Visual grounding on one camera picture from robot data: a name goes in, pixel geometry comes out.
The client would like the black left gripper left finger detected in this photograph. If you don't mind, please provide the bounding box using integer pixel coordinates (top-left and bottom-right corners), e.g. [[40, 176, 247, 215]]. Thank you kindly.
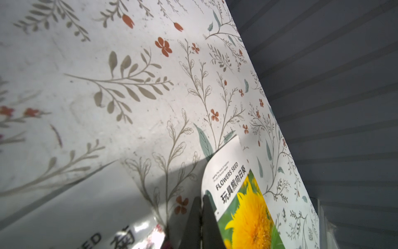
[[179, 197, 202, 249]]

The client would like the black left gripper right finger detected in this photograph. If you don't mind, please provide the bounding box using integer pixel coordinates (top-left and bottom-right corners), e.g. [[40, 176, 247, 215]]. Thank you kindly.
[[202, 195, 226, 249]]

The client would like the yellow sunflower seed packet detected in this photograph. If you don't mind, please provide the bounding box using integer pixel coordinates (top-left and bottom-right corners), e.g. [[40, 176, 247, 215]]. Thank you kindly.
[[201, 136, 285, 249]]

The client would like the pink field flowers seed packet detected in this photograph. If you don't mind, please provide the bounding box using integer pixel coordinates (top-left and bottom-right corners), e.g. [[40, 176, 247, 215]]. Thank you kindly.
[[1, 163, 165, 249]]

